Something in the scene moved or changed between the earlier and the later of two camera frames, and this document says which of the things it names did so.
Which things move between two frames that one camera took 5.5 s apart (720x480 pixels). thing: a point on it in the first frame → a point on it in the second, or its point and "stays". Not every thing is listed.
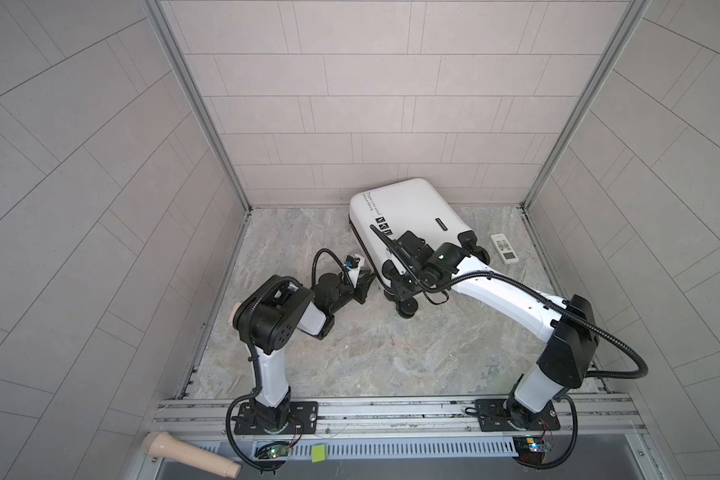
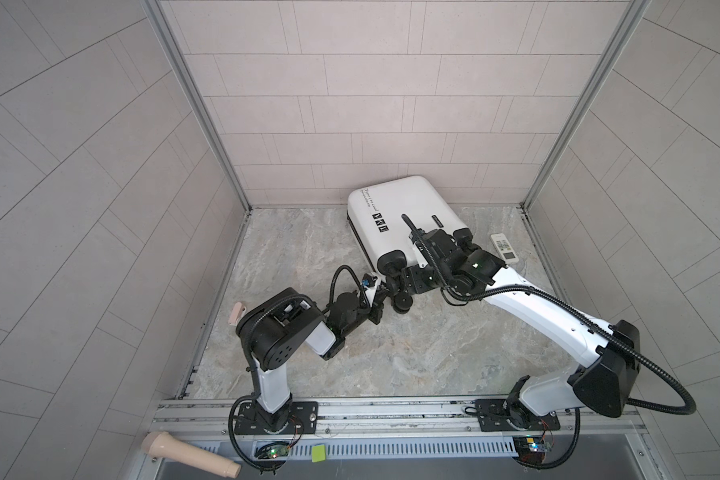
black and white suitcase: x=410 y=205 stays
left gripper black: x=359 y=290 → x=374 y=307
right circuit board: x=530 y=449 stays
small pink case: x=234 y=309 stays
